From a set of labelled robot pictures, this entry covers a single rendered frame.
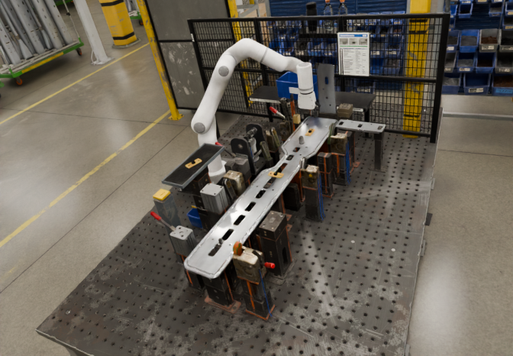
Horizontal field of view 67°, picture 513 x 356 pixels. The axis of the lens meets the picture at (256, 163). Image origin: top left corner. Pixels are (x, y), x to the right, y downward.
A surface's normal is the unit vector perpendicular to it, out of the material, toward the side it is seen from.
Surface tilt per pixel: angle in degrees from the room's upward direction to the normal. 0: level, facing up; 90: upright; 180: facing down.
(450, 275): 0
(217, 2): 91
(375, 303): 0
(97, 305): 0
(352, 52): 90
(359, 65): 90
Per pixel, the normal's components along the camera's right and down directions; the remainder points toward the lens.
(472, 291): -0.15, -0.82
